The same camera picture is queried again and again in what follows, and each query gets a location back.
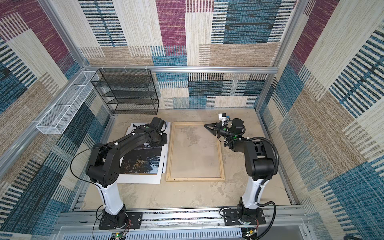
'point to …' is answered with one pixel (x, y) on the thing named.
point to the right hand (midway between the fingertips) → (204, 126)
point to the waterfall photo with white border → (142, 164)
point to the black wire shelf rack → (128, 91)
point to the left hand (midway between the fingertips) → (165, 140)
